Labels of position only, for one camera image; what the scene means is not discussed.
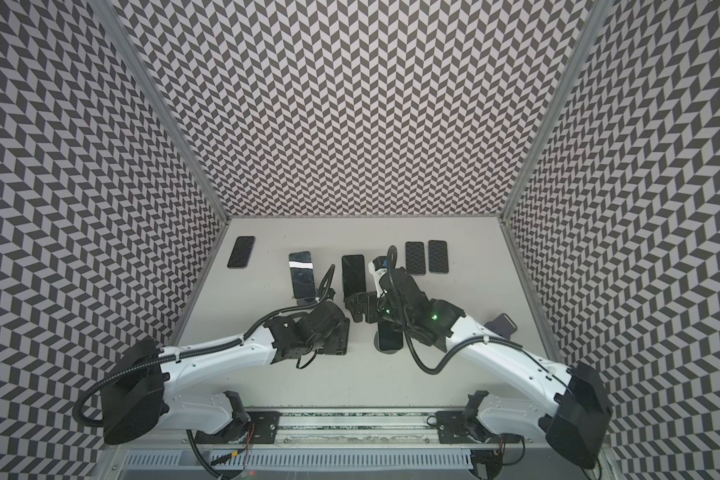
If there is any phone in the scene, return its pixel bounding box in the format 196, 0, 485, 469
227, 236, 256, 269
405, 241, 427, 275
341, 254, 367, 300
376, 322, 403, 350
428, 240, 450, 274
288, 251, 316, 301

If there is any grey stand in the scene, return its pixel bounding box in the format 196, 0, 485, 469
374, 335, 399, 355
484, 313, 518, 340

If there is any black stand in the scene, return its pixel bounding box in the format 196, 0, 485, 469
320, 318, 350, 356

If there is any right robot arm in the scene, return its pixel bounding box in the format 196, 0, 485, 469
345, 257, 613, 470

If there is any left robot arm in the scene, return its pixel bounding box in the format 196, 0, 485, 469
101, 300, 350, 445

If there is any aluminium mounting rail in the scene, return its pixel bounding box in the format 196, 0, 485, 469
104, 407, 613, 452

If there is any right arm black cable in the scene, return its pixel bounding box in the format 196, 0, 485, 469
385, 244, 526, 376

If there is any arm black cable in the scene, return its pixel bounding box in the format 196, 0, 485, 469
385, 244, 526, 376
71, 263, 337, 428

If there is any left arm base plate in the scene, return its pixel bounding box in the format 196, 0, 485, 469
194, 410, 281, 445

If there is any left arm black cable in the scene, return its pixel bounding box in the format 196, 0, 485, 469
71, 263, 337, 428

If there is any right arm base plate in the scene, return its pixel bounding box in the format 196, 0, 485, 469
435, 410, 499, 444

